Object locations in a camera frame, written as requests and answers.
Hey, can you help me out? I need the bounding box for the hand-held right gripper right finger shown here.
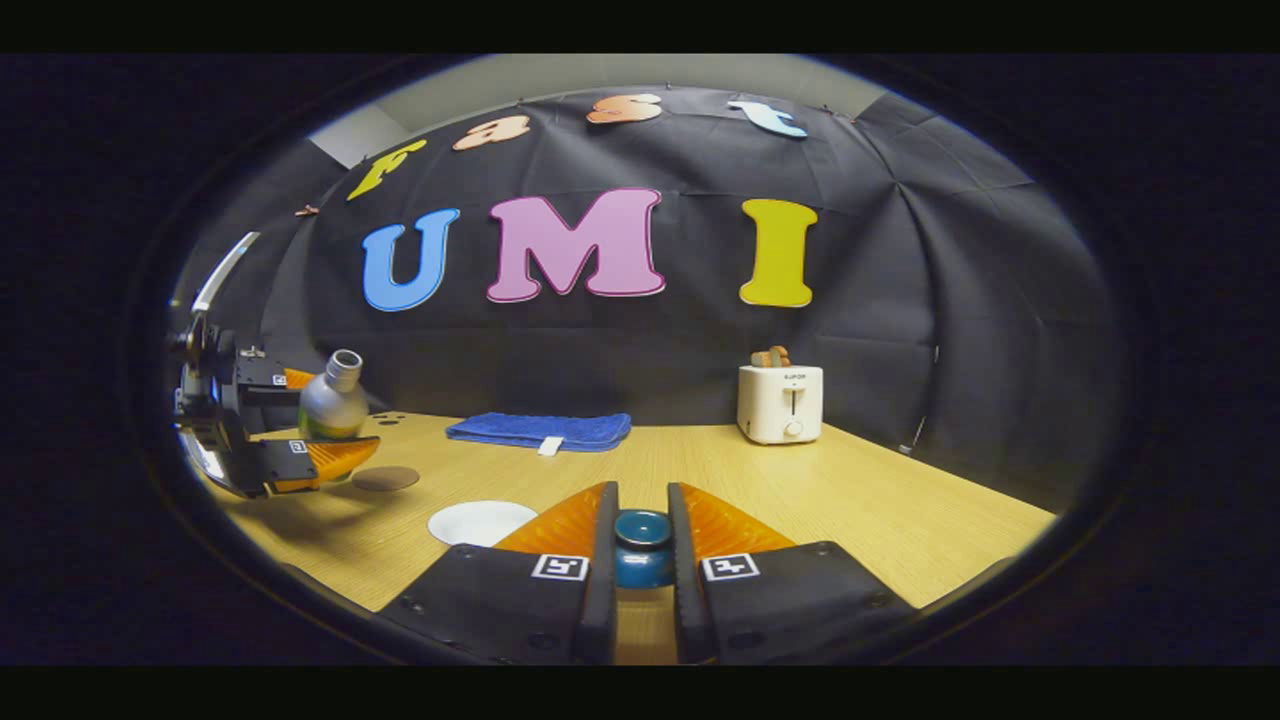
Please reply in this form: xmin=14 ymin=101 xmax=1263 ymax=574
xmin=667 ymin=482 xmax=916 ymax=666

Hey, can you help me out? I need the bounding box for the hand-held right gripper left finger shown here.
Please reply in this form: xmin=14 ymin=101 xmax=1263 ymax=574
xmin=378 ymin=481 xmax=621 ymax=666

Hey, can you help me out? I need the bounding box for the teal teacup lid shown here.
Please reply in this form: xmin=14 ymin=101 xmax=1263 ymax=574
xmin=612 ymin=509 xmax=676 ymax=590

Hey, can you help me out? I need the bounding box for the silver green label water bottle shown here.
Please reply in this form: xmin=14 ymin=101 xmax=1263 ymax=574
xmin=298 ymin=349 xmax=369 ymax=443

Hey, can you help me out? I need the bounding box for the round brown coaster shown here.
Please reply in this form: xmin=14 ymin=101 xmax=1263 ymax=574
xmin=351 ymin=465 xmax=421 ymax=493

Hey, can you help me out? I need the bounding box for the folded blue towel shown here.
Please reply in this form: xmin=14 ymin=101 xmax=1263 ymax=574
xmin=445 ymin=411 xmax=633 ymax=457

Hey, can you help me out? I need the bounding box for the white toaster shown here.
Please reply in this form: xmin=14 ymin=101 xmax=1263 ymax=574
xmin=737 ymin=364 xmax=825 ymax=446

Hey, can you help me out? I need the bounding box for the black backdrop cloth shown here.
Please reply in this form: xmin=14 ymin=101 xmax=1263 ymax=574
xmin=170 ymin=85 xmax=1126 ymax=511

